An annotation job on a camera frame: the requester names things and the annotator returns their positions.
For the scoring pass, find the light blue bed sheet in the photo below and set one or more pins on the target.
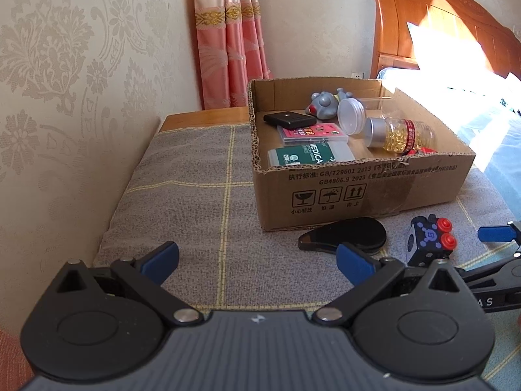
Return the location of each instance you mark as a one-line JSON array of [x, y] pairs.
[[496, 142]]

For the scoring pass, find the clear plastic jar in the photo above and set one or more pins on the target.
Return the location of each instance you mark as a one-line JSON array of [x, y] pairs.
[[350, 116]]

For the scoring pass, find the white wall socket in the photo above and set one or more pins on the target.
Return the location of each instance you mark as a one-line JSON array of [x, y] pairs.
[[358, 75]]

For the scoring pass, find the brown cardboard box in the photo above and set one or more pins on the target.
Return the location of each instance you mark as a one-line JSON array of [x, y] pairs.
[[366, 195]]

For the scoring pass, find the black oval case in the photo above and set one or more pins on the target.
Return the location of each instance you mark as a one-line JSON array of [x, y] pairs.
[[362, 232]]

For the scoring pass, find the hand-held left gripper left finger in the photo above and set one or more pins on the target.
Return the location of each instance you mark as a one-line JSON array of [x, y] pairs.
[[160, 260]]

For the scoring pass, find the black power bank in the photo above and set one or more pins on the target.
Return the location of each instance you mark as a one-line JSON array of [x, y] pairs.
[[289, 119]]

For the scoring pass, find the pink card box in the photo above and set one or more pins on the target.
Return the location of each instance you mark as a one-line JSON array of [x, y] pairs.
[[309, 133]]

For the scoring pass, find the white pillow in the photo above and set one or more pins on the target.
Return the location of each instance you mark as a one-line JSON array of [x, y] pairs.
[[431, 49]]

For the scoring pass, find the wooden headboard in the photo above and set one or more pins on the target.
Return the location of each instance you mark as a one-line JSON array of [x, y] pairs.
[[395, 20]]

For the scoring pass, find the black fidget cube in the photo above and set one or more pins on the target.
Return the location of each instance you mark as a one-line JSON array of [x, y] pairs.
[[423, 236]]

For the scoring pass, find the silver cap capsule bottle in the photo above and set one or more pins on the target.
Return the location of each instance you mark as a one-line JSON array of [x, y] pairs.
[[399, 134]]

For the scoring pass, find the grey toy mouse figure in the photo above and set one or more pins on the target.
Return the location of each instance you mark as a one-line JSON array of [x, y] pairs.
[[321, 104]]

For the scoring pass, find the pink curtain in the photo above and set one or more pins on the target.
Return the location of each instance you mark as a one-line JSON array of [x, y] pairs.
[[232, 49]]

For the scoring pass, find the wooden bedside table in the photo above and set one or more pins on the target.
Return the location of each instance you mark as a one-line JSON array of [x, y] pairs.
[[195, 120]]

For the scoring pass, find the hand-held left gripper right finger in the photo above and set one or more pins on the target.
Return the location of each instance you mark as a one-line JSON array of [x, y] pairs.
[[356, 266]]

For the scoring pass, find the grey checked cloth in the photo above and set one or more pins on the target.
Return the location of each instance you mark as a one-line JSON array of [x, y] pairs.
[[183, 211]]

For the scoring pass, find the green medical packet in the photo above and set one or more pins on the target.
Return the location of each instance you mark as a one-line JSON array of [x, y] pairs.
[[309, 155]]

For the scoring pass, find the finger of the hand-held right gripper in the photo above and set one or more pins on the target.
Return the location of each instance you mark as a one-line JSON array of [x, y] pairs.
[[496, 271], [494, 234]]

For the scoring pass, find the orange-red cloth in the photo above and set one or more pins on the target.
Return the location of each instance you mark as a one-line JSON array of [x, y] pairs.
[[14, 358]]

